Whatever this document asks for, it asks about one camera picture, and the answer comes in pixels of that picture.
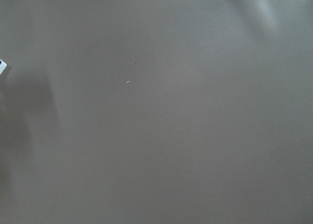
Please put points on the white wire cup rack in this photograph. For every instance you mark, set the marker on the white wire cup rack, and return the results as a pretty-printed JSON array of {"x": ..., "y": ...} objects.
[{"x": 3, "y": 66}]

